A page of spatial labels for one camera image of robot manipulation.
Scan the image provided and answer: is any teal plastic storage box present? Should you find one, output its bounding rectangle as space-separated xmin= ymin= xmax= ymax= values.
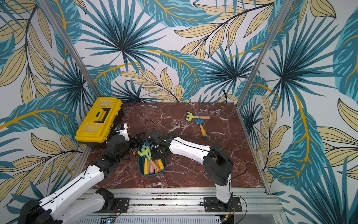
xmin=138 ymin=145 xmax=167 ymax=177

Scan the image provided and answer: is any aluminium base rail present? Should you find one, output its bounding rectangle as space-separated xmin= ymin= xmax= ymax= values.
xmin=41 ymin=187 xmax=289 ymax=224

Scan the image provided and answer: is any green shovel wooden handle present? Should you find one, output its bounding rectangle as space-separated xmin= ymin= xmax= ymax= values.
xmin=150 ymin=160 xmax=161 ymax=173

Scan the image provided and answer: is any blue fork yellow handle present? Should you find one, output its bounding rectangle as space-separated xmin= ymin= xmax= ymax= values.
xmin=143 ymin=141 xmax=152 ymax=150
xmin=194 ymin=118 xmax=207 ymax=138

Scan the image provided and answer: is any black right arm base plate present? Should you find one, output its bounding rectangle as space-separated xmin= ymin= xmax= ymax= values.
xmin=200 ymin=197 xmax=242 ymax=213

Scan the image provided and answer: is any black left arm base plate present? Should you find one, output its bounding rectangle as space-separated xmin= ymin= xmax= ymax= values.
xmin=94 ymin=197 xmax=130 ymax=214

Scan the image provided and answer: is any green rake wooden handle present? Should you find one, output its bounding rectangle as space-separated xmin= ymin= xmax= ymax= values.
xmin=186 ymin=112 xmax=211 ymax=121
xmin=138 ymin=149 xmax=152 ymax=163

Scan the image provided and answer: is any aluminium frame post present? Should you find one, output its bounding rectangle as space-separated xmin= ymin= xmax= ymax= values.
xmin=37 ymin=0 xmax=102 ymax=98
xmin=236 ymin=1 xmax=293 ymax=111

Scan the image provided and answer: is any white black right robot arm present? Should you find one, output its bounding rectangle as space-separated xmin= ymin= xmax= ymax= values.
xmin=147 ymin=131 xmax=234 ymax=204

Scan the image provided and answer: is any aluminium frame post left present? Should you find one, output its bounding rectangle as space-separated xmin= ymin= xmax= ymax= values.
xmin=37 ymin=0 xmax=102 ymax=98

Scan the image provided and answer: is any aluminium frame post right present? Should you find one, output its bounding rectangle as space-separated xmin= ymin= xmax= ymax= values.
xmin=236 ymin=1 xmax=293 ymax=111

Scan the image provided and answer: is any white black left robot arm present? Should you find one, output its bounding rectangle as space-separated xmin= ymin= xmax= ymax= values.
xmin=18 ymin=132 xmax=145 ymax=224

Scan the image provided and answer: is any yellow black toolbox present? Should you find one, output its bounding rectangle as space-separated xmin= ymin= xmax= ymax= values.
xmin=75 ymin=97 xmax=124 ymax=149

